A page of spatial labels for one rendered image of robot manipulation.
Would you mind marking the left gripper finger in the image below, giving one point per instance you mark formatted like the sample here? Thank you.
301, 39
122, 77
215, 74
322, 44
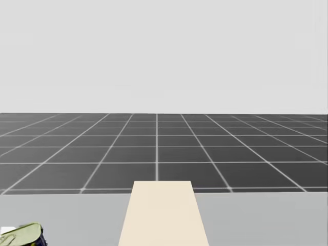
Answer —
7, 229

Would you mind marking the green and blue rectangular can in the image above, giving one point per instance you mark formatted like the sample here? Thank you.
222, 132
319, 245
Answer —
25, 234

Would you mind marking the tall board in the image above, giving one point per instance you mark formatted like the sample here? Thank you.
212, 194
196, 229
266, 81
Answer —
164, 217

